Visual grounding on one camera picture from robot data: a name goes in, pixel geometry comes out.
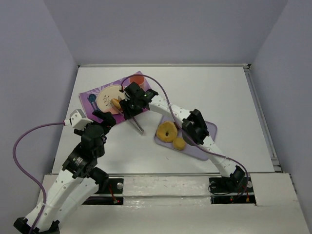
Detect golden oval bread roll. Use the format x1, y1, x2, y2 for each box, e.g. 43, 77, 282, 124
111, 98, 122, 111

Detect large glazed ring donut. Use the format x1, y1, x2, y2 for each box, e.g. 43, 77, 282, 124
156, 121, 178, 143

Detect purple floral placemat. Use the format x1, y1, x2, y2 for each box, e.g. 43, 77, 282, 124
79, 71, 151, 124

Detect cream and pink plate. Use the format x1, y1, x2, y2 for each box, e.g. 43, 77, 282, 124
96, 84, 125, 115

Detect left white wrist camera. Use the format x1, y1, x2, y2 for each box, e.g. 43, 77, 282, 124
69, 109, 93, 130

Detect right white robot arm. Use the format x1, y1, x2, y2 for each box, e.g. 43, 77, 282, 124
119, 82, 248, 197

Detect blue spoon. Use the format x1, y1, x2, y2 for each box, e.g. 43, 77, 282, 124
88, 94, 98, 110

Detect pink plastic cup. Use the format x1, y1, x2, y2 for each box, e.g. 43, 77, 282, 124
129, 75, 145, 89

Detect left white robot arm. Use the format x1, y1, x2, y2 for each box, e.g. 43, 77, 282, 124
13, 109, 116, 234

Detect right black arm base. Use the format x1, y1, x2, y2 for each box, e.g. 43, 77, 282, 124
208, 176, 256, 205

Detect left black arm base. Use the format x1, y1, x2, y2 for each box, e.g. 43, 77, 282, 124
83, 178, 124, 205

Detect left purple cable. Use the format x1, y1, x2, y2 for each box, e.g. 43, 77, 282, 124
12, 120, 71, 232

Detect purple cable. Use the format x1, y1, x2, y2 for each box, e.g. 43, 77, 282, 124
120, 74, 250, 193
12, 120, 71, 232

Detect metal tongs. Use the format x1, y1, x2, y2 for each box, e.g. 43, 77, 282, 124
109, 97, 144, 135

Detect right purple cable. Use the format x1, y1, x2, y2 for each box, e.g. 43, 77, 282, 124
120, 74, 250, 193

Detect small round yellow bun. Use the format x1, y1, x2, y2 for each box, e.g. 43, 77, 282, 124
172, 137, 186, 151

